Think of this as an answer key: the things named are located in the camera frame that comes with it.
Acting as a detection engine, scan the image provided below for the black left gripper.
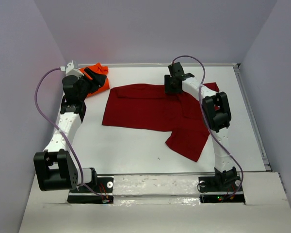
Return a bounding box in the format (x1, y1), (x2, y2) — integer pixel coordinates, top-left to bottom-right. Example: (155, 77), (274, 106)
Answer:
(76, 68), (106, 101)

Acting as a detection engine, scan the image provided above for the dark red t shirt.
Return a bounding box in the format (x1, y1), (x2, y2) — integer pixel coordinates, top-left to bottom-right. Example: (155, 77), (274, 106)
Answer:
(102, 84), (210, 162)

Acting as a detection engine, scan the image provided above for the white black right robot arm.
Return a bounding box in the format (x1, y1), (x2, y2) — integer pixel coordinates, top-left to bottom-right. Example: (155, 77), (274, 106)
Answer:
(164, 62), (243, 195)

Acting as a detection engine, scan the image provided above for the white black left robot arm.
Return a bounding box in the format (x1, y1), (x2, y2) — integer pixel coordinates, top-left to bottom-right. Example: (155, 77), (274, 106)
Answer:
(33, 67), (107, 192)

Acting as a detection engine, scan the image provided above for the orange t shirt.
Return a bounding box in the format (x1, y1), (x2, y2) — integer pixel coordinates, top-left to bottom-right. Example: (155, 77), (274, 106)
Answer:
(79, 63), (110, 98)

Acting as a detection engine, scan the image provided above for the white front panel board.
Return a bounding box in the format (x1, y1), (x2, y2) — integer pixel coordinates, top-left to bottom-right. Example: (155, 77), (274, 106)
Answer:
(20, 172), (291, 233)

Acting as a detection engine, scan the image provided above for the white table edge rail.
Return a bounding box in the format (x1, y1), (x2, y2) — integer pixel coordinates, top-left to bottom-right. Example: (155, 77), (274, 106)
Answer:
(67, 63), (241, 67)

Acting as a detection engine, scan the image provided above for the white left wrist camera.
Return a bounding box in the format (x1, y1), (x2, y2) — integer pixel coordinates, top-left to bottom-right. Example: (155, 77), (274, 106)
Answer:
(60, 60), (83, 78)

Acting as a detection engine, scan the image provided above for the right side aluminium rail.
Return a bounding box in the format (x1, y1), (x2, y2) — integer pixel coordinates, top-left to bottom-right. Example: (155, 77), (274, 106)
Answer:
(233, 63), (273, 172)

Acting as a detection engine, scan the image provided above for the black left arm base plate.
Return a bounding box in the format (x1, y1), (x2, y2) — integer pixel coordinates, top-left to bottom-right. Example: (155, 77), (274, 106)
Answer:
(67, 176), (114, 204)

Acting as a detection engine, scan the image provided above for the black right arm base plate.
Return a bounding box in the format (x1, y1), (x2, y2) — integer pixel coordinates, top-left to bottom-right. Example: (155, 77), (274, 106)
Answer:
(196, 176), (245, 204)

